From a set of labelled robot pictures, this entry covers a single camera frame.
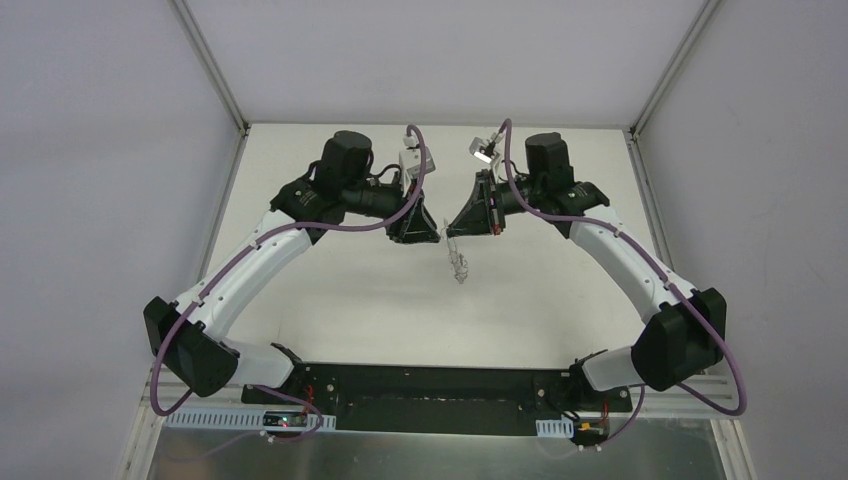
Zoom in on large metal keyring with clips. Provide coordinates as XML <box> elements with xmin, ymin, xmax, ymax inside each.
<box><xmin>446</xmin><ymin>238</ymin><xmax>469</xmax><ymax>285</ymax></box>

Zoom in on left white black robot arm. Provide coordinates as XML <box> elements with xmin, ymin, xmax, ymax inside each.
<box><xmin>143</xmin><ymin>125</ymin><xmax>440</xmax><ymax>405</ymax></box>

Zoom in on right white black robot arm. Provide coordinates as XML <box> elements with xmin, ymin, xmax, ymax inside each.
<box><xmin>446</xmin><ymin>132</ymin><xmax>727</xmax><ymax>410</ymax></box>

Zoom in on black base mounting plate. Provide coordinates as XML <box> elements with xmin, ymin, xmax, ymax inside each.
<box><xmin>279</xmin><ymin>363</ymin><xmax>632</xmax><ymax>436</ymax></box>

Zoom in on left circuit board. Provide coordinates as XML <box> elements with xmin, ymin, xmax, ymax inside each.
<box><xmin>263</xmin><ymin>411</ymin><xmax>308</xmax><ymax>431</ymax></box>

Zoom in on circuit board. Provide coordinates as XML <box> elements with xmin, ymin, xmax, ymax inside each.
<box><xmin>263</xmin><ymin>411</ymin><xmax>308</xmax><ymax>431</ymax></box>
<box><xmin>571</xmin><ymin>418</ymin><xmax>610</xmax><ymax>447</ymax></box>

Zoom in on right circuit board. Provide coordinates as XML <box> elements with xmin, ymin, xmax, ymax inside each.
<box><xmin>571</xmin><ymin>418</ymin><xmax>610</xmax><ymax>447</ymax></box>

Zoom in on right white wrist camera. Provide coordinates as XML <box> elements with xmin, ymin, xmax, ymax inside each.
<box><xmin>469</xmin><ymin>133</ymin><xmax>503</xmax><ymax>167</ymax></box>

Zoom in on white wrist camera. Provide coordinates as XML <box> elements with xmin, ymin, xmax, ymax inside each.
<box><xmin>469</xmin><ymin>133</ymin><xmax>503</xmax><ymax>167</ymax></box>
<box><xmin>398</xmin><ymin>135</ymin><xmax>436</xmax><ymax>193</ymax></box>

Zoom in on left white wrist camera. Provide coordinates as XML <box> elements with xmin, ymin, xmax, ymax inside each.
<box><xmin>398</xmin><ymin>135</ymin><xmax>436</xmax><ymax>193</ymax></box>

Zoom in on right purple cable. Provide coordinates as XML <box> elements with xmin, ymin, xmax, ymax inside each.
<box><xmin>495</xmin><ymin>118</ymin><xmax>749</xmax><ymax>417</ymax></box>

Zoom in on purple cable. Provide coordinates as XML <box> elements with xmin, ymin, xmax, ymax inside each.
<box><xmin>495</xmin><ymin>118</ymin><xmax>749</xmax><ymax>417</ymax></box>
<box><xmin>149</xmin><ymin>124</ymin><xmax>427</xmax><ymax>417</ymax></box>

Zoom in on right aluminium frame post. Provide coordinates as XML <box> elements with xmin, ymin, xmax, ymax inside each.
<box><xmin>629</xmin><ymin>0</ymin><xmax>724</xmax><ymax>141</ymax></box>

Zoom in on aluminium frame post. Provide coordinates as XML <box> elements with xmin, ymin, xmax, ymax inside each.
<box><xmin>629</xmin><ymin>0</ymin><xmax>724</xmax><ymax>141</ymax></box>
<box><xmin>168</xmin><ymin>0</ymin><xmax>250</xmax><ymax>137</ymax></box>

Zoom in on right white cable duct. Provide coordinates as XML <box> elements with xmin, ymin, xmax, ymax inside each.
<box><xmin>535</xmin><ymin>417</ymin><xmax>574</xmax><ymax>439</ymax></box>

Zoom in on white cable duct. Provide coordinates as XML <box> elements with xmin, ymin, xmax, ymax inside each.
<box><xmin>535</xmin><ymin>417</ymin><xmax>574</xmax><ymax>439</ymax></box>
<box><xmin>164</xmin><ymin>408</ymin><xmax>336</xmax><ymax>433</ymax></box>

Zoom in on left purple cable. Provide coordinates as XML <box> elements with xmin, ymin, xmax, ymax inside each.
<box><xmin>149</xmin><ymin>124</ymin><xmax>427</xmax><ymax>417</ymax></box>

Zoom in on left white cable duct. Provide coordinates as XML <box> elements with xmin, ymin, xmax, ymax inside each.
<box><xmin>164</xmin><ymin>408</ymin><xmax>336</xmax><ymax>433</ymax></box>

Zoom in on left aluminium frame post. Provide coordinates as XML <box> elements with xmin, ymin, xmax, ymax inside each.
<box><xmin>168</xmin><ymin>0</ymin><xmax>250</xmax><ymax>137</ymax></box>

